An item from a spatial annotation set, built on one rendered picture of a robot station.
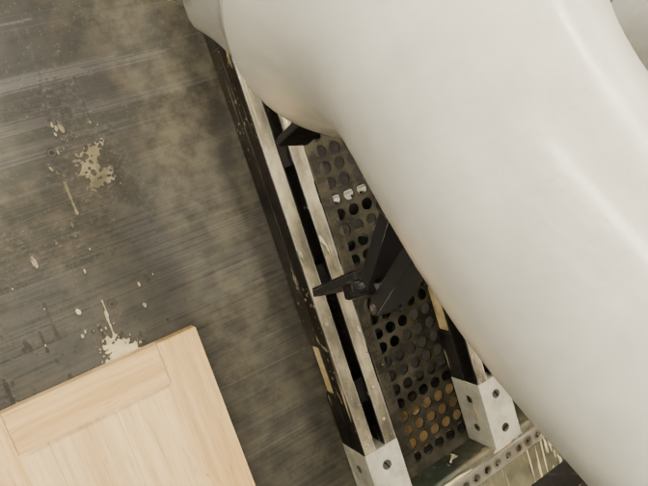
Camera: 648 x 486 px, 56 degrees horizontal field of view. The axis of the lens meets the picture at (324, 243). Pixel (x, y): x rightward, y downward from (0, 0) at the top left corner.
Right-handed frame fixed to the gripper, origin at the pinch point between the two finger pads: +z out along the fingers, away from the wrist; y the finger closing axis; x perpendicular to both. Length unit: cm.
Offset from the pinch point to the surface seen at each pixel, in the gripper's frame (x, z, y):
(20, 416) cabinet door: -22.7, 41.6, 10.8
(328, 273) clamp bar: 18.4, 31.7, 1.1
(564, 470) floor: 134, 110, 68
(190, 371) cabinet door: -1.6, 40.5, 10.2
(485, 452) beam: 47, 42, 35
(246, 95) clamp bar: 8.3, 24.5, -23.1
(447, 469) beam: 40, 45, 36
